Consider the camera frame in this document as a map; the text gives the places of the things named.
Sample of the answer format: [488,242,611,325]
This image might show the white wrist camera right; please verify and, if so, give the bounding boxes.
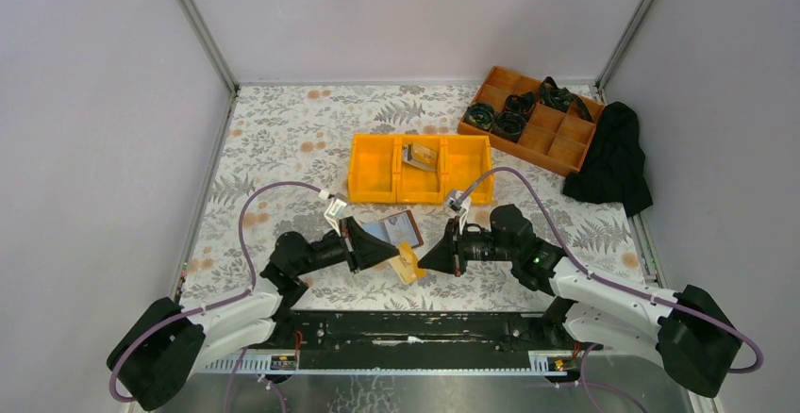
[444,190,472,233]

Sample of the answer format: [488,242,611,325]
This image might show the wooden compartment tray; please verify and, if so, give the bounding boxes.
[457,66,606,176]

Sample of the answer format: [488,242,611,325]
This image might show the rolled tie dark brown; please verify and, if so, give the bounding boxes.
[492,111,527,143]

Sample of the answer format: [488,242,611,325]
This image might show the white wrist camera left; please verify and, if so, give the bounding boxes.
[318,189,349,236]

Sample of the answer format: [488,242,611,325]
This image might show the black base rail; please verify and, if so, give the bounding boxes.
[251,311,586,372]

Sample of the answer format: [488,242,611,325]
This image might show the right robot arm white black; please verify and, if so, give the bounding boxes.
[419,205,742,398]

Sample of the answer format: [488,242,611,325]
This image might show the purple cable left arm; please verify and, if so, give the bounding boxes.
[108,181,332,404]

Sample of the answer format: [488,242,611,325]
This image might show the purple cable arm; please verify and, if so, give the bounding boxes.
[108,181,332,404]
[458,166,765,375]

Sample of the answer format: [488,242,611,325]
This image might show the loose dark floral tie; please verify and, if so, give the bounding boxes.
[538,76,593,123]

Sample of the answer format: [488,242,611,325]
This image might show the yellow plastic bin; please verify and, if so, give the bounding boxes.
[441,135,493,194]
[397,135,444,204]
[347,134,399,204]

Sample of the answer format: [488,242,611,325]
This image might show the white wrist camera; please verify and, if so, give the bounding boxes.
[318,189,349,236]
[444,190,472,233]

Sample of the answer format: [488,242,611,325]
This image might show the rolled tie green yellow pattern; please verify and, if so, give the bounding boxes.
[464,102,495,132]

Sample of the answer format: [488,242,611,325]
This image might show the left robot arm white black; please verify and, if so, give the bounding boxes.
[107,217,409,411]

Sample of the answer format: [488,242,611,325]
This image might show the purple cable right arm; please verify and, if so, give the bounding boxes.
[458,166,765,375]

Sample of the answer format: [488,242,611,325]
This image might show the black cloth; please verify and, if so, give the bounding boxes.
[562,102,654,217]

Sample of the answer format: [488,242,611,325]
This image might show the brown leather card holder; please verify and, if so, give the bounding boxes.
[361,210,424,249]

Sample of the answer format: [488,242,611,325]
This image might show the rolled tie dark orange pattern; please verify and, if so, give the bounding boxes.
[503,91,537,120]

